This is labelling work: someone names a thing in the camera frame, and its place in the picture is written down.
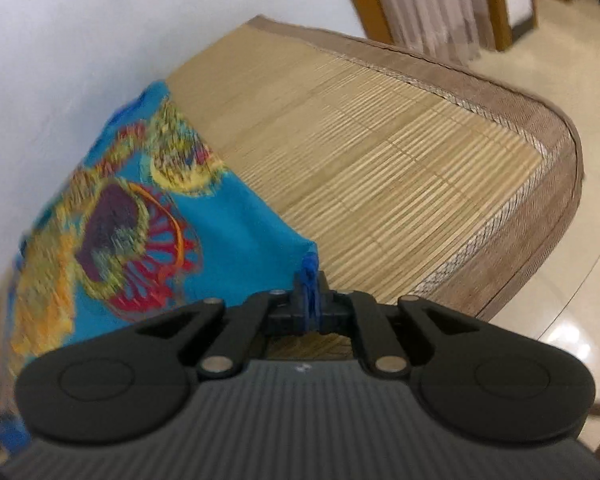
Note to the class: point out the pale curtain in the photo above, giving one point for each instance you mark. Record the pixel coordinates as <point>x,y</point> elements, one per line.
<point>430,0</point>

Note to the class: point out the blue patterned cloth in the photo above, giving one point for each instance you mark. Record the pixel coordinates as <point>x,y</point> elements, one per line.
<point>230,240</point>

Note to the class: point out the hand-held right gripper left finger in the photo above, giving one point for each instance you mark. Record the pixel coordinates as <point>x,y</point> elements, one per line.
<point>292,310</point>

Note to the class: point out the wooden door frame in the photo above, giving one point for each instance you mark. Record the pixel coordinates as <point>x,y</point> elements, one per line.
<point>505,5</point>

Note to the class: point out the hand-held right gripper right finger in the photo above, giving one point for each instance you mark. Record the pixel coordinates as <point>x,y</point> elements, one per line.
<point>326,310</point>

